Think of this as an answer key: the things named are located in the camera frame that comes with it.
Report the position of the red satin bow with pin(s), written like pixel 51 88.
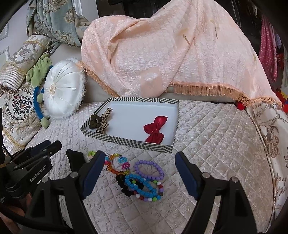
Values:
pixel 153 129

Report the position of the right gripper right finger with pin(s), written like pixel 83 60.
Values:
pixel 234 215

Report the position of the person's left hand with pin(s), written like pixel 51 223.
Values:
pixel 16 206

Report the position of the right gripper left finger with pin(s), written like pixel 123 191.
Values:
pixel 57 205

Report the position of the leopard print brown bow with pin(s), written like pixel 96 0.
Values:
pixel 100 123

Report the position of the blue plush headband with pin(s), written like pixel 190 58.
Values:
pixel 37 100

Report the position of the green plush toy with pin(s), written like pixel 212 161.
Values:
pixel 37 74

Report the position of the floral bed edge cover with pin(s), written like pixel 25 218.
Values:
pixel 271 123

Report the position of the pink dotted hanging garment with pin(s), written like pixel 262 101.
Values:
pixel 267 53

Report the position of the striped white tray box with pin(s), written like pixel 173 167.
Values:
pixel 130 115

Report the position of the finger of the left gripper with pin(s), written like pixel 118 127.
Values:
pixel 29 155
pixel 76 160

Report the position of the red object under blanket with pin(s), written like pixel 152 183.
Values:
pixel 240 106

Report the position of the floral embroidered cushion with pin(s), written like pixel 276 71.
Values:
pixel 20 121

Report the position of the beige striped bolster pillow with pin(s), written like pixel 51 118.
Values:
pixel 13 71

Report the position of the round white satin cushion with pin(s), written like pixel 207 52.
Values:
pixel 64 89

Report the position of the teal damask curtain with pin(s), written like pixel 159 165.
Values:
pixel 57 20

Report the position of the peach fringed blanket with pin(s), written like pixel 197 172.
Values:
pixel 193 46

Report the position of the quilted beige bedspread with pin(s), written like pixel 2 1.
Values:
pixel 218 138

